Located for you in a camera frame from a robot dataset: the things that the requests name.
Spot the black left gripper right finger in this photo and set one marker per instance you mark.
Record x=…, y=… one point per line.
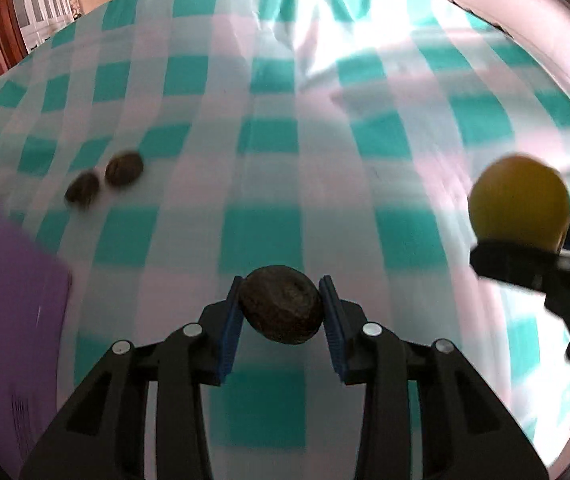
x=467, y=432

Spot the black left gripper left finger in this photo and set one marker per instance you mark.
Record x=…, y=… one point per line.
x=99, y=433

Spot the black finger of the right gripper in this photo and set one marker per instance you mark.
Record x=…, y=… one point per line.
x=522, y=266

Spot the yellow pear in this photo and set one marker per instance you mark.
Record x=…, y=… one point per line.
x=520, y=200

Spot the dark brown passion fruit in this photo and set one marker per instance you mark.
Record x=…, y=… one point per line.
x=281, y=303

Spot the brown wrinkled passion fruit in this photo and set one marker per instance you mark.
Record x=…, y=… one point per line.
x=124, y=169

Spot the purple storage box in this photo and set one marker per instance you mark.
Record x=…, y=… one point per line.
x=34, y=290

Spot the small dark passion fruit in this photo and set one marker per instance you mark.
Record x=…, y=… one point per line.
x=82, y=192

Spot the teal white checkered tablecloth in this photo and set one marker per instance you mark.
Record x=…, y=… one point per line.
x=338, y=137

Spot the red wooden chair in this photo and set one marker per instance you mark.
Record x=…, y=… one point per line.
x=12, y=46

